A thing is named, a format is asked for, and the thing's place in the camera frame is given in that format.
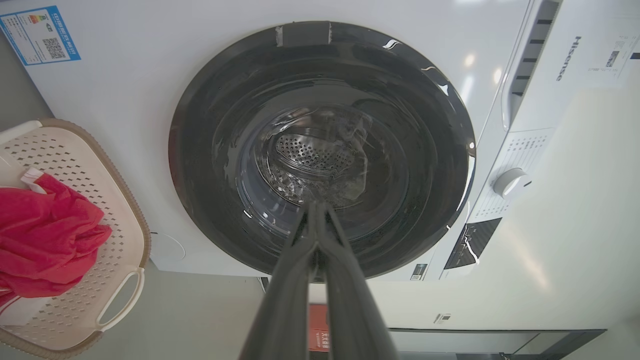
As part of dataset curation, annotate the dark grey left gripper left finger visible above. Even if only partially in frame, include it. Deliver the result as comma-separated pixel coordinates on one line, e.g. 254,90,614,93
239,201,319,360

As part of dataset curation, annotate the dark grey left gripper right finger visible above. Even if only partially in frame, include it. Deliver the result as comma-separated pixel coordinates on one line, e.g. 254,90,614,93
317,202,399,360

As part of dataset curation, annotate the cream perforated laundry basket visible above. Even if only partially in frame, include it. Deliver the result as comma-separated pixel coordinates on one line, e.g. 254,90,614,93
0,118,152,360

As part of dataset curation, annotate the red fire equipment box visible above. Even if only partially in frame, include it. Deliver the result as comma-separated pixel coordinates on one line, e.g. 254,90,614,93
308,304,331,353

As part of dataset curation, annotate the round white filter cover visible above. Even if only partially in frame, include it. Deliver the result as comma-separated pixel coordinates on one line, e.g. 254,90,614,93
150,232,187,264

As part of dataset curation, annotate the black washer display panel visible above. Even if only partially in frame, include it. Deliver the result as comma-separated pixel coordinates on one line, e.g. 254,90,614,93
443,217,503,271

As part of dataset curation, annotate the steel perforated washer drum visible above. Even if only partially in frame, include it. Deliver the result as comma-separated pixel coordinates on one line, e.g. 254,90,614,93
274,126,368,203

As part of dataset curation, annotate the dark round washer door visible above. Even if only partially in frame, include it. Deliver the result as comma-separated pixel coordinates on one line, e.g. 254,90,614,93
168,21,477,283

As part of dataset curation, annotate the white washer control knob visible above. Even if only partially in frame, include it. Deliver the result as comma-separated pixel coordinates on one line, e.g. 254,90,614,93
492,167,532,199

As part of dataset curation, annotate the red and white garment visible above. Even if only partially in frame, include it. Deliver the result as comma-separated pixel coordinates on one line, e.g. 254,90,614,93
0,167,113,309

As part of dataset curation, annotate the white front-load washing machine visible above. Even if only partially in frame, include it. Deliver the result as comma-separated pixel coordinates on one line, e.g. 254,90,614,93
0,0,640,282

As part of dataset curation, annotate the white detergent drawer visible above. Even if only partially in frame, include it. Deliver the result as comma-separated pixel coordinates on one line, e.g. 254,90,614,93
501,0,591,133

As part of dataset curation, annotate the blue energy label sticker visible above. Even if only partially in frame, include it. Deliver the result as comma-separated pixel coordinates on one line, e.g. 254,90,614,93
0,5,81,66

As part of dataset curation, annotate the white paper label on washer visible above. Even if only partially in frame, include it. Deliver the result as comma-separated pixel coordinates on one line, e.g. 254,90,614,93
587,32,640,79

